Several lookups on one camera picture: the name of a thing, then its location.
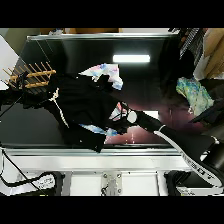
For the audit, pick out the black garment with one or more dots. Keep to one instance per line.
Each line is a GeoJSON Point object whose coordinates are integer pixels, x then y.
{"type": "Point", "coordinates": [83, 103]}
{"type": "Point", "coordinates": [213, 115]}

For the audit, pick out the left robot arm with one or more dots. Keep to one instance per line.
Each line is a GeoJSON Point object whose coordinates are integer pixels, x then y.
{"type": "Point", "coordinates": [13, 96]}

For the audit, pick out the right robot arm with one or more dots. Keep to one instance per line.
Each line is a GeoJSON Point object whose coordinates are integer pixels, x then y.
{"type": "Point", "coordinates": [186, 141]}

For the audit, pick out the pastel tie-dye garment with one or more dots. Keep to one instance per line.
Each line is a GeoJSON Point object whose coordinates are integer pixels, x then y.
{"type": "Point", "coordinates": [107, 71]}

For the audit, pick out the green tie-dye garment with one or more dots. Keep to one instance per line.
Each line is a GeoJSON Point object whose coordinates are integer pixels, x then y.
{"type": "Point", "coordinates": [195, 95]}

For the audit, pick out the wooden peg rack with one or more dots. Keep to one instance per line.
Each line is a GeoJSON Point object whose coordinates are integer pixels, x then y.
{"type": "Point", "coordinates": [36, 74]}

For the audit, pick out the silver frame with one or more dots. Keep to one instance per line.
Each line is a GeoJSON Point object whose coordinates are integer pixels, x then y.
{"type": "Point", "coordinates": [100, 160]}

